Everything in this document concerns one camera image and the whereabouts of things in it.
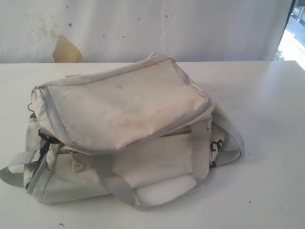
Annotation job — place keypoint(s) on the white canvas duffel bag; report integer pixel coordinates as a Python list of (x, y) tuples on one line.
[(144, 132)]

